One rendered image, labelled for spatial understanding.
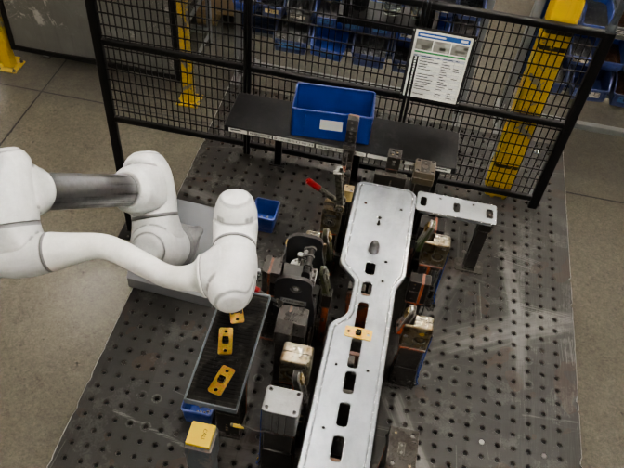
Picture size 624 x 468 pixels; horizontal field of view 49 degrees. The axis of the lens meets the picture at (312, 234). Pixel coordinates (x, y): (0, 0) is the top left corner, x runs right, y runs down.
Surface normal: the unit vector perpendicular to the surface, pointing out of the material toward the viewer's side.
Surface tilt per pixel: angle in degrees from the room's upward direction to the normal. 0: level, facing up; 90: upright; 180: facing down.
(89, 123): 0
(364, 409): 0
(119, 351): 0
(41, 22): 91
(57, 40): 92
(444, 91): 90
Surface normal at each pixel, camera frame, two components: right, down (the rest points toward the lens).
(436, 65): -0.19, 0.72
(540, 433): 0.07, -0.66
